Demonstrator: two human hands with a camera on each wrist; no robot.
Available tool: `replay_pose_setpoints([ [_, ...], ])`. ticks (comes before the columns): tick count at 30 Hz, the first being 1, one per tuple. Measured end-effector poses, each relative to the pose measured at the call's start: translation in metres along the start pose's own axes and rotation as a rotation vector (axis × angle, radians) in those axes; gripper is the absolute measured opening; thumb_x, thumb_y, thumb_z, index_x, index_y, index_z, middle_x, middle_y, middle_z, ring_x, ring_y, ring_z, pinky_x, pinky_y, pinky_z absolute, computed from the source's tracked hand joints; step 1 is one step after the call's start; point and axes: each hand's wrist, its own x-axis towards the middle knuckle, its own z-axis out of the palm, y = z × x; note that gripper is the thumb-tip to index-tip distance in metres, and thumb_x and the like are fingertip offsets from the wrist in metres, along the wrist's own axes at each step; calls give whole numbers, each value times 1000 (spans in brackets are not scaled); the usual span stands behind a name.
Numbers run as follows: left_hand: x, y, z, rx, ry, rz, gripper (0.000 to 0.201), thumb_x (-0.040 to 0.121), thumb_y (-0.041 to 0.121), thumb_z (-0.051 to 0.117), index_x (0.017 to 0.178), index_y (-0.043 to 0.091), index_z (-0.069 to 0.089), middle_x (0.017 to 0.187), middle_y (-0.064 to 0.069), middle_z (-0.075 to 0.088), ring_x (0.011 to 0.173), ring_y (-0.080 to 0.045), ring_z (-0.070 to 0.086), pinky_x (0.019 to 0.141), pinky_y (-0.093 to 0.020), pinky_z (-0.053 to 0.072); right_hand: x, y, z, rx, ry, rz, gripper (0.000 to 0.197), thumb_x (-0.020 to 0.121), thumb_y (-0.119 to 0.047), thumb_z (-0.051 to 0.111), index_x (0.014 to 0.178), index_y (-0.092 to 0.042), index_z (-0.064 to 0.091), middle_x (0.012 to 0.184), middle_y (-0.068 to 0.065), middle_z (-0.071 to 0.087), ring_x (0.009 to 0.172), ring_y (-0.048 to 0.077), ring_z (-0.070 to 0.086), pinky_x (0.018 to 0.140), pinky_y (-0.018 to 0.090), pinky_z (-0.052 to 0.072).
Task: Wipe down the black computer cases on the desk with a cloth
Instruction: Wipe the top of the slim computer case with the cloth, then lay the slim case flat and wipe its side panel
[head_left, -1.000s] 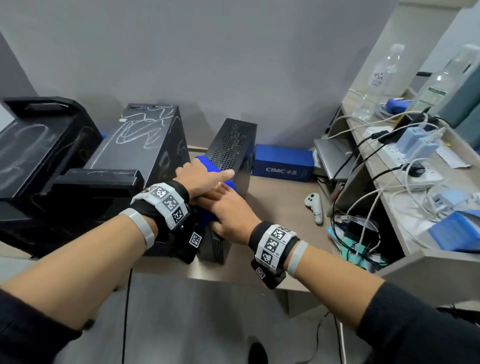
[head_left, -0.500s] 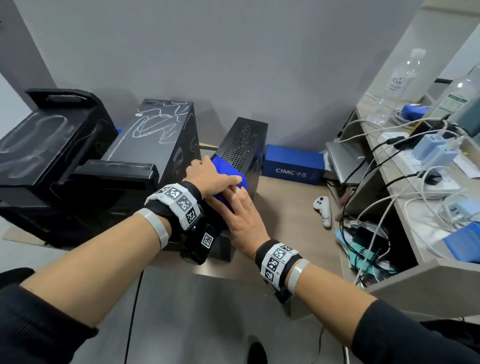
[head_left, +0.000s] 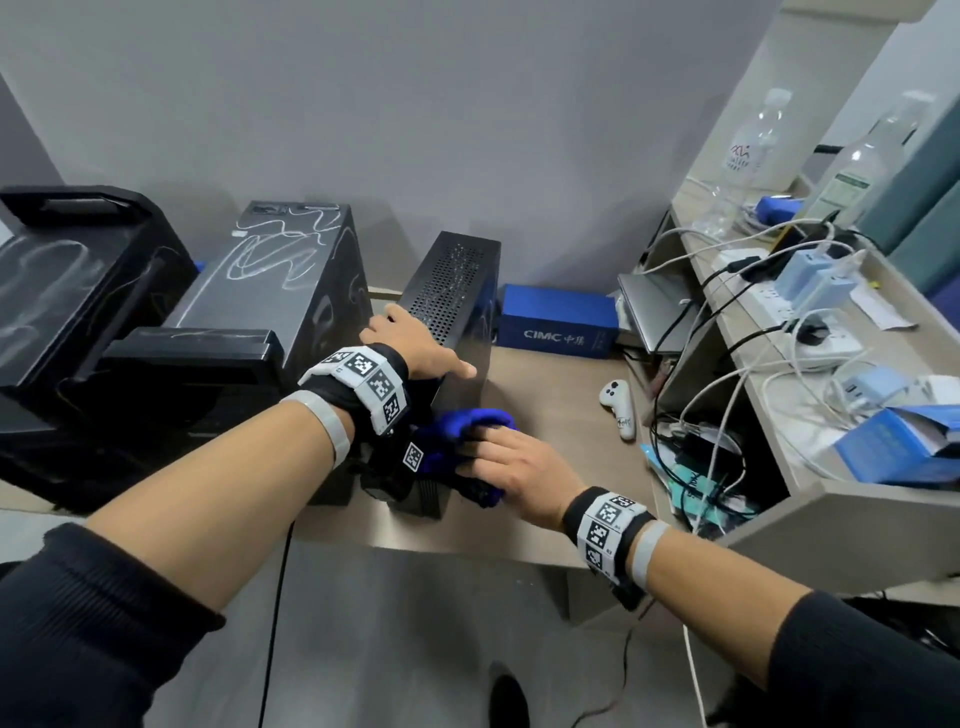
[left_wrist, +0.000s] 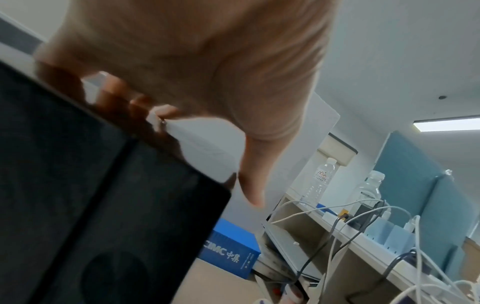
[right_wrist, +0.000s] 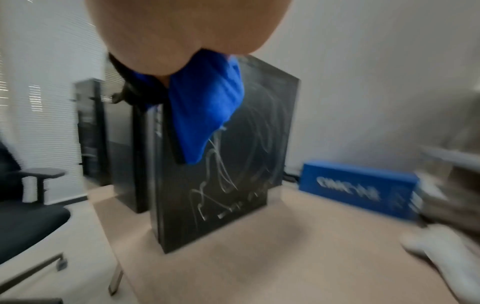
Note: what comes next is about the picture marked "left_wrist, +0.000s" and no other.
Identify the silver laptop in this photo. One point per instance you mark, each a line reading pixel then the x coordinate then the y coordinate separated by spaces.
pixel 288 252

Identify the clear bottle red label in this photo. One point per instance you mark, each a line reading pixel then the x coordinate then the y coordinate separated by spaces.
pixel 318 181

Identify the person's left hand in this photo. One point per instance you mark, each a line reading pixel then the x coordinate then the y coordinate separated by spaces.
pixel 206 59

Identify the teal partition panel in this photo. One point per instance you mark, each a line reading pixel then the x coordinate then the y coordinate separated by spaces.
pixel 408 178

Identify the light blue charger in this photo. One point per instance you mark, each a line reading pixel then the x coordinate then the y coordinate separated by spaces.
pixel 399 240
pixel 378 233

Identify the slim black vented computer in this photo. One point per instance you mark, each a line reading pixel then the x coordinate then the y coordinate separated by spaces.
pixel 75 193

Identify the ceiling light panel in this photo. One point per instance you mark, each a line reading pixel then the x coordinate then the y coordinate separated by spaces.
pixel 450 124

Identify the clear bottle green label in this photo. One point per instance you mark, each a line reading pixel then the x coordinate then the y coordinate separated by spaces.
pixel 367 190

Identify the blue rectangular box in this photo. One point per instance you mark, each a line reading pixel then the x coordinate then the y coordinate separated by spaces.
pixel 232 252

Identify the white power strip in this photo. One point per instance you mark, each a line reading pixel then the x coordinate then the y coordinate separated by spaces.
pixel 332 216

